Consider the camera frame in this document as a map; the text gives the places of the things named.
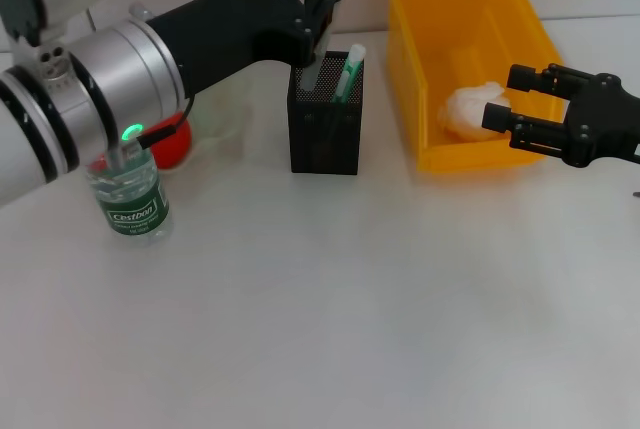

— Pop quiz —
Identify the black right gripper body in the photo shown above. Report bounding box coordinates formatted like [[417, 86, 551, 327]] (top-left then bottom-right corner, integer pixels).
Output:
[[563, 73, 640, 169]]

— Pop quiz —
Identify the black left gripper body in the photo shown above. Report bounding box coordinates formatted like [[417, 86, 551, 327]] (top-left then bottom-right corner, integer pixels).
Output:
[[144, 0, 321, 110]]

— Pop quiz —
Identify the white paper ball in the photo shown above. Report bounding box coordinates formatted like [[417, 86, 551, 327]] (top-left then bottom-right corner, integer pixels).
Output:
[[438, 80, 514, 144]]

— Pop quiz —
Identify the green utility knife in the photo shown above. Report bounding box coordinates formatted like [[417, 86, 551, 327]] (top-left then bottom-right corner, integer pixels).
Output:
[[322, 43, 367, 153]]

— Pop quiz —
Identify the clear plastic water bottle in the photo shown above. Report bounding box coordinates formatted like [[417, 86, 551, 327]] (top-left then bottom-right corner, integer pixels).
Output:
[[83, 146, 172, 246]]

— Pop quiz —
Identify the green glass fruit plate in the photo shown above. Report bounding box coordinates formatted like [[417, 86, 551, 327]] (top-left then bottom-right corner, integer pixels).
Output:
[[189, 66, 254, 150]]

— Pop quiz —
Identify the black mesh pen holder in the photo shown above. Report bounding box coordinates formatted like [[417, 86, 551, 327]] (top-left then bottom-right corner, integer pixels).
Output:
[[287, 51, 365, 176]]

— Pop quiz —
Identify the yellow plastic bin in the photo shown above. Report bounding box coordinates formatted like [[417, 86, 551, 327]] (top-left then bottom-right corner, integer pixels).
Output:
[[383, 0, 569, 175]]

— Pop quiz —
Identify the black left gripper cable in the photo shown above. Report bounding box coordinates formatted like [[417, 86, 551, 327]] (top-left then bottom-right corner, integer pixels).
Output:
[[119, 93, 197, 160]]

